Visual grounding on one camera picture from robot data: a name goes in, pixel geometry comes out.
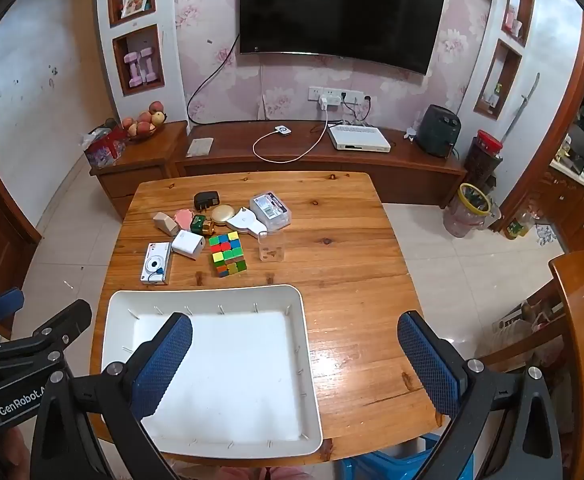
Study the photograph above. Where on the white plug charger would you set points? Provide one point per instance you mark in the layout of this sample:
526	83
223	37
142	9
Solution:
328	104

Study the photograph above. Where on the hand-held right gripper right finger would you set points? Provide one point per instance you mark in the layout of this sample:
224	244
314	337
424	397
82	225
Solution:
429	365

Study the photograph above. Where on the white plastic tray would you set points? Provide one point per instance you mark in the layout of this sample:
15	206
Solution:
242	360

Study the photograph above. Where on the pink scalloped case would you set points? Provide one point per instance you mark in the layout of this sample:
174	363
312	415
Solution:
184	220

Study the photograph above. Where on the clear plastic cup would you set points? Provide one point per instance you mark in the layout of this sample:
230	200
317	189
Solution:
271	250

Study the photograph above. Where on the black bag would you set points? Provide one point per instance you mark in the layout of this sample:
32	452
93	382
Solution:
437	130

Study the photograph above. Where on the blue plastic stool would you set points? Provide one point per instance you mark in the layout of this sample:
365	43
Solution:
386	465

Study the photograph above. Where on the white set-top box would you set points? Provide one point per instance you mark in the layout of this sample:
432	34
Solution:
359	137

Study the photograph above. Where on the white camera-print box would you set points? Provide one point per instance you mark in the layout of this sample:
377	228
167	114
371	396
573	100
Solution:
154	265

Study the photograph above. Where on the wooden television cabinet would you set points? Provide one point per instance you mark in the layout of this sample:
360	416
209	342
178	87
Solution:
411	170

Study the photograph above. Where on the black power adapter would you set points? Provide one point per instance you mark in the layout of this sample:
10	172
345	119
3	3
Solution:
206	201

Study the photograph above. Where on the beige small box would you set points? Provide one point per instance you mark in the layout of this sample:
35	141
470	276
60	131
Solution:
164	224

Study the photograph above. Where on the wooden side cabinet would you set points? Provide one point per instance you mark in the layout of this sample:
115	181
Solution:
137	170

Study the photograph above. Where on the red-lidded dark container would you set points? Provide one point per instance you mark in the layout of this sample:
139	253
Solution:
484	155

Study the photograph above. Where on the dark fruit bowl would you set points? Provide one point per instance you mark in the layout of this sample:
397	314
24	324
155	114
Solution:
147	136

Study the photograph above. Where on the multicoloured puzzle cube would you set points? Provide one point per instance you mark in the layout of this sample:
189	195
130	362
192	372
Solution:
227	255

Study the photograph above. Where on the yellow-rimmed bin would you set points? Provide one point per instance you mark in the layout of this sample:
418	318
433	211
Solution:
466	215

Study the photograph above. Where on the small green bottle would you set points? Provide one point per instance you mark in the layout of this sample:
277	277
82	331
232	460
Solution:
496	96

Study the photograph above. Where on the grey long stick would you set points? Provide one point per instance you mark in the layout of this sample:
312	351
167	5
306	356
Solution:
520	107

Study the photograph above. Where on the pile of peaches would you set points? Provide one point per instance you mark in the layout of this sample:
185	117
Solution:
144	117

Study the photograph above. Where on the clear labelled plastic box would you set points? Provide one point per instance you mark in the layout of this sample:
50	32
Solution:
270	210

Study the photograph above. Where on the wooden chair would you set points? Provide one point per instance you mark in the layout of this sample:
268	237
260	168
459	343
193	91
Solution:
551	305

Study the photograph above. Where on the wooden side table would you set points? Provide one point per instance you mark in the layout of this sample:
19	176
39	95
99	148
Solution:
579	310

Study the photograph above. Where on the white charger block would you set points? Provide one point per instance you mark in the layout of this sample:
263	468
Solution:
187	245

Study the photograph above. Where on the wooden kitchen cabinets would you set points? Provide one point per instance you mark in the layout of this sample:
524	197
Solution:
561	210

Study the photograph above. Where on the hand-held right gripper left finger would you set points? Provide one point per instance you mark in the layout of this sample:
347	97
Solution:
164	365

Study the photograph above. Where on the green and gold box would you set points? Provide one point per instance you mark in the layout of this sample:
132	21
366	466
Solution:
201	225

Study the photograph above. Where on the yellow-green bottle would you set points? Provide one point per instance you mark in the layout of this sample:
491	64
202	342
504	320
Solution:
517	227

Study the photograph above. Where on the white wall outlet strip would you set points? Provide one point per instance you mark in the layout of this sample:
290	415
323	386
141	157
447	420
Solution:
351	95

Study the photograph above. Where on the black wall television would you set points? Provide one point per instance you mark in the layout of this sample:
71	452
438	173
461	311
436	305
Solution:
342	10

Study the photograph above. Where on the pink dumbbell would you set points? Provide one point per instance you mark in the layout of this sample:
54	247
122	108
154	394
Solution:
148	65
133	70

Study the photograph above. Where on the gold round compact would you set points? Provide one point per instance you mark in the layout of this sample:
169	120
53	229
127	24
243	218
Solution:
222	214

